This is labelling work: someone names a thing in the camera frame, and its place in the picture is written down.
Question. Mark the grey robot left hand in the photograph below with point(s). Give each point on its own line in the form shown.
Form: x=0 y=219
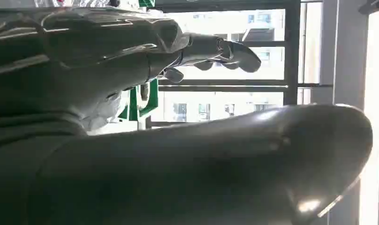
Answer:
x=208 y=167

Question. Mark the white plastic parcel bag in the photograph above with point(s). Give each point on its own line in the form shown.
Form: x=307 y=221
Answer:
x=104 y=110
x=84 y=3

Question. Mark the ribbed grey left arm sleeve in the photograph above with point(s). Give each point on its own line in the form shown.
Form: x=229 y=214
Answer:
x=9 y=93

